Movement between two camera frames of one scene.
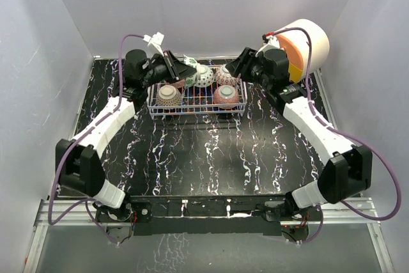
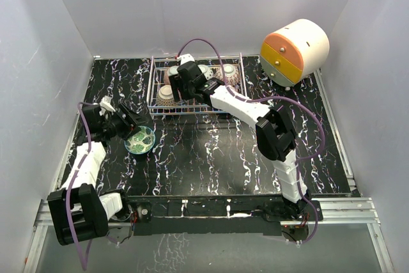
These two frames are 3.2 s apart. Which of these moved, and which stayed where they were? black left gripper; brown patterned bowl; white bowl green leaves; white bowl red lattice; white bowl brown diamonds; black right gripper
Moved: black right gripper; white bowl green leaves; black left gripper
Stayed: white bowl red lattice; white bowl brown diamonds; brown patterned bowl
